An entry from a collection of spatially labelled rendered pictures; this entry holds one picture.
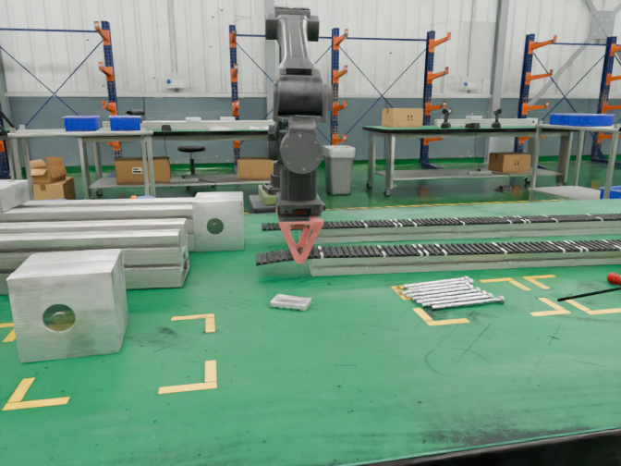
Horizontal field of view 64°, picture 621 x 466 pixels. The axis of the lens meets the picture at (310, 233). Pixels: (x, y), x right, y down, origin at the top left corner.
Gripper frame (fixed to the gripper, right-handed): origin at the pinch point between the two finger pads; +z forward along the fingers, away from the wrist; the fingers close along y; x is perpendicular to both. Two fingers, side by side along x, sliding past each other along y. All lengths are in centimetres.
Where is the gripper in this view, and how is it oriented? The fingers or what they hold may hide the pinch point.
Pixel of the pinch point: (298, 252)
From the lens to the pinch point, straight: 80.4
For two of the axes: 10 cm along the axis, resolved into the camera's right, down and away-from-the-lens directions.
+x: 9.9, -0.3, 1.1
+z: 0.0, 9.6, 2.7
